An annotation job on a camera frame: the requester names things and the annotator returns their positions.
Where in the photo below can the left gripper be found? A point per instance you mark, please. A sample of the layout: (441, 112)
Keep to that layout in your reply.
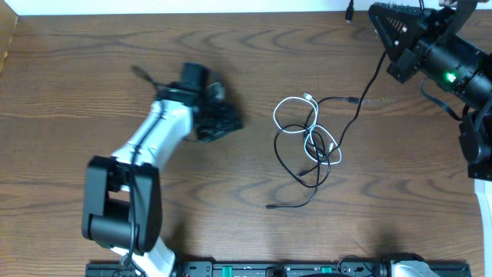
(221, 125)

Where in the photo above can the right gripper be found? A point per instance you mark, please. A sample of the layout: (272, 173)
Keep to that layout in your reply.
(410, 56)

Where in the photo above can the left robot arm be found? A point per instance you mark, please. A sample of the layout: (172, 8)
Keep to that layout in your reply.
(122, 208)

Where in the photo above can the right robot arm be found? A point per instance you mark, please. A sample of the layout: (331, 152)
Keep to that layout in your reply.
(475, 144)

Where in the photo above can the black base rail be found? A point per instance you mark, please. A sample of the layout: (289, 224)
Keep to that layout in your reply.
(209, 269)

